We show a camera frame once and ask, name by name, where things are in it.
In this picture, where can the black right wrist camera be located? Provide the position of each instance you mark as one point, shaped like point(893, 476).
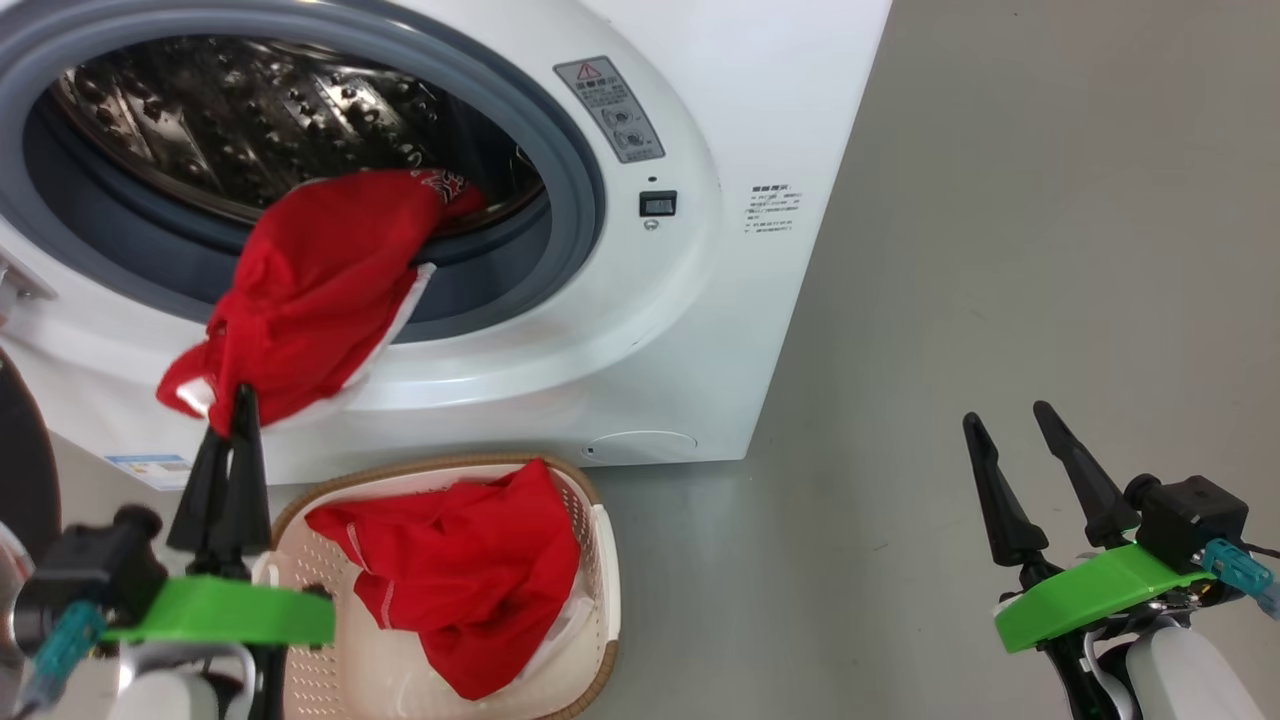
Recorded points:
point(1195, 515)

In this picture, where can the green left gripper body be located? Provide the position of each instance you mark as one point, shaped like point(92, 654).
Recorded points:
point(230, 610)

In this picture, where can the teal right camera connector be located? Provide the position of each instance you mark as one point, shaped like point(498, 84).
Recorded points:
point(1240, 572)

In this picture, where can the red sports garment white trim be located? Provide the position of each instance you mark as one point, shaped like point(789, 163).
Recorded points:
point(470, 560)
point(310, 290)

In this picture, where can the black round glass washer door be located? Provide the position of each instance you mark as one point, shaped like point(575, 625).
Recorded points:
point(22, 450)

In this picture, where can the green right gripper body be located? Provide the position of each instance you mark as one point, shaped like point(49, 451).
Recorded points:
point(1090, 595)

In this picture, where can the cream perforated laundry basket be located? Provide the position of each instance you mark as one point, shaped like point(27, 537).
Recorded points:
point(590, 480)

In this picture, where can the teal camera connector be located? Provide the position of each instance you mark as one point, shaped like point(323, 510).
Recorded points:
point(1240, 572)
point(65, 645)

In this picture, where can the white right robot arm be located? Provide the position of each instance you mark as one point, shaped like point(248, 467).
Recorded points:
point(1180, 670)

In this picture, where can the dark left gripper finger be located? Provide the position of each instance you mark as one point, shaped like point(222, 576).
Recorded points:
point(245, 510)
point(200, 500)

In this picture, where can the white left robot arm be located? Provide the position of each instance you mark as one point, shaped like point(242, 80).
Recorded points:
point(170, 695)

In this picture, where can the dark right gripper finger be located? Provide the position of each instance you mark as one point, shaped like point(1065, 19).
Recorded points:
point(1095, 495)
point(1010, 520)

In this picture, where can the white front-load washing machine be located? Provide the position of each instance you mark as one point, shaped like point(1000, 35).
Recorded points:
point(700, 330)

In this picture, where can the teal left camera connector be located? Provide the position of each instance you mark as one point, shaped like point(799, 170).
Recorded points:
point(65, 645)

